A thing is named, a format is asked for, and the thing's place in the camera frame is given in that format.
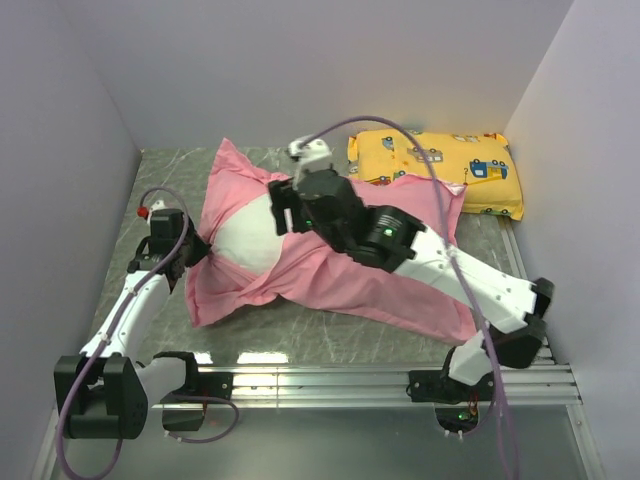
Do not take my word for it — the white pillow insert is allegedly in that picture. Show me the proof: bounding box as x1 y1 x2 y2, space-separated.
213 194 284 276

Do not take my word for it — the pink satin pillowcase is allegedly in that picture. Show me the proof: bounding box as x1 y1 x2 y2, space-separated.
185 139 476 344

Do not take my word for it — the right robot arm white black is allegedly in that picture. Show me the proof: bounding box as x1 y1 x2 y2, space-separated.
268 170 555 400

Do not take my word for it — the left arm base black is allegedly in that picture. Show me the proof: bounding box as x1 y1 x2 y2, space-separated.
161 371 240 444

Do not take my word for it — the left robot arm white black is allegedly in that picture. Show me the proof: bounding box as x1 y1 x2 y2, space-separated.
53 208 210 440

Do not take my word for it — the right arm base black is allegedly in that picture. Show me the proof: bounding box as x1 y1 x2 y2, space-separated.
406 370 495 440

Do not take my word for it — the yellow cartoon car pillow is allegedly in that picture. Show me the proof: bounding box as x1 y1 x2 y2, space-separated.
347 128 524 221

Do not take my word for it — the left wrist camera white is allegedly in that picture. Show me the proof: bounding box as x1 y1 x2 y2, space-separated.
136 199 166 222

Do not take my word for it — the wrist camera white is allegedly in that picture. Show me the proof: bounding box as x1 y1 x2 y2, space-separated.
287 136 333 189
136 199 166 222

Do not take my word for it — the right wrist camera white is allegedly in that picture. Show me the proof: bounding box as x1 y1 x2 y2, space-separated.
287 136 333 189

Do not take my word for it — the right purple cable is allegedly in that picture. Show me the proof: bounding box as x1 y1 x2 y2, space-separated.
299 115 524 480

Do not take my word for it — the purple cable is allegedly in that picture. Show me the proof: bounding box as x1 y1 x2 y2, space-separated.
299 115 524 480
53 187 241 479

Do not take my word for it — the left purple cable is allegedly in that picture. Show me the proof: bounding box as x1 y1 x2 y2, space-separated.
53 187 241 479

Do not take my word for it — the aluminium mounting rail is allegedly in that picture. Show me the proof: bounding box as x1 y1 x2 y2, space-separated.
29 219 609 480

